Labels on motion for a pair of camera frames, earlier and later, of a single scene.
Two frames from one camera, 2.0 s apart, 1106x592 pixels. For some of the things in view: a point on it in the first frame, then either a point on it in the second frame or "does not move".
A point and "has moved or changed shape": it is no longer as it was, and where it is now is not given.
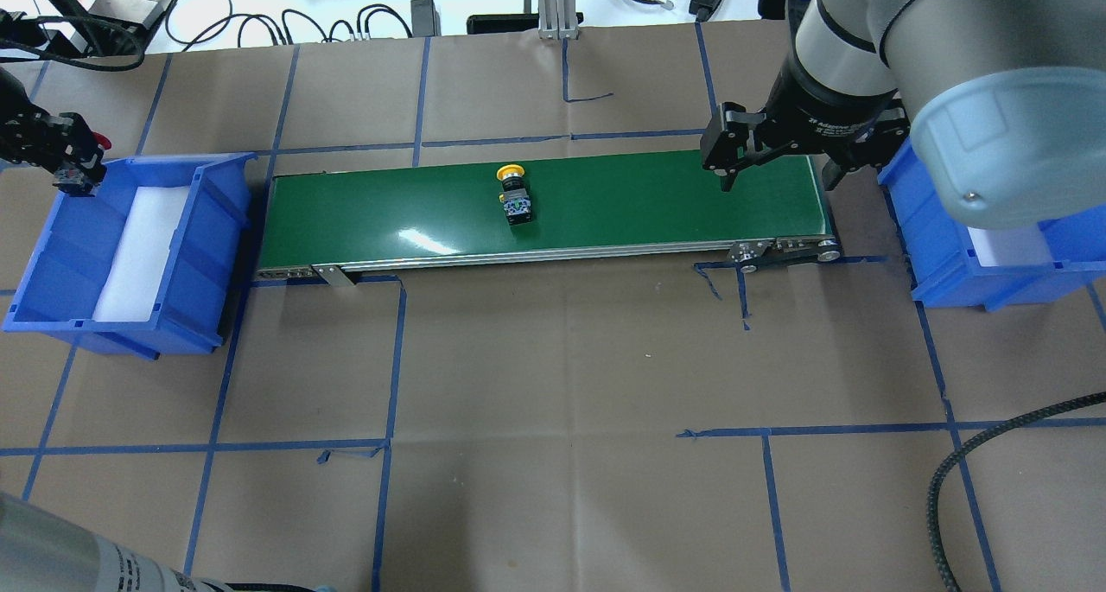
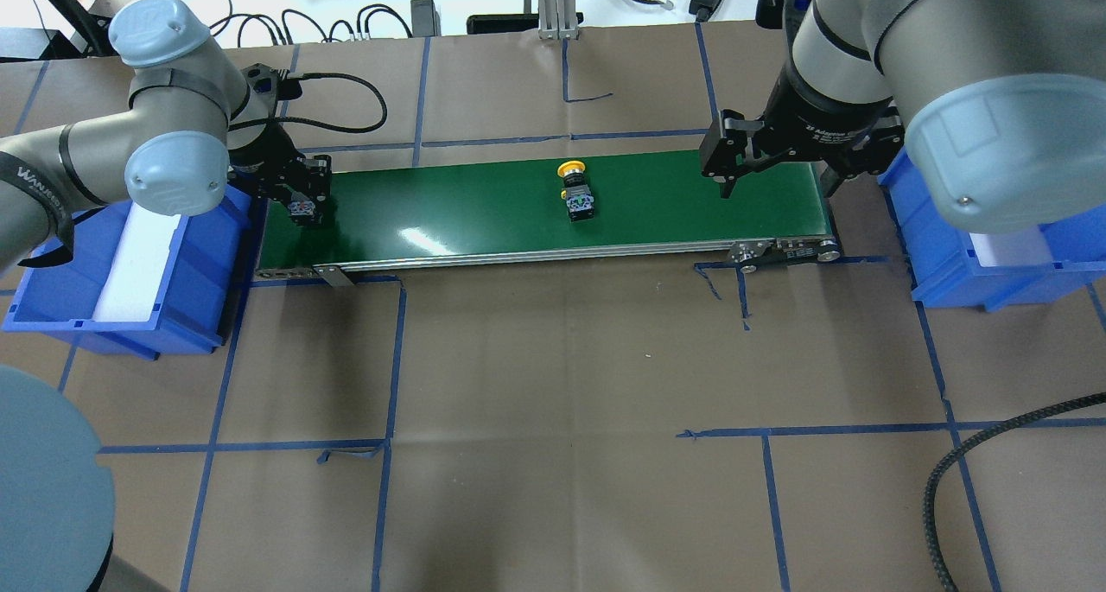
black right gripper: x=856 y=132 does not move
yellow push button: x=517 y=201 → x=577 y=194
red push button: x=83 y=182 has moved or changed shape
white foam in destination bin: x=1013 y=246 does not move
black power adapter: x=425 y=19 does not move
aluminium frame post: x=556 y=3 does not move
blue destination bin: x=943 y=270 does not move
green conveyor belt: x=353 y=221 does not move
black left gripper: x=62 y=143 → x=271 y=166
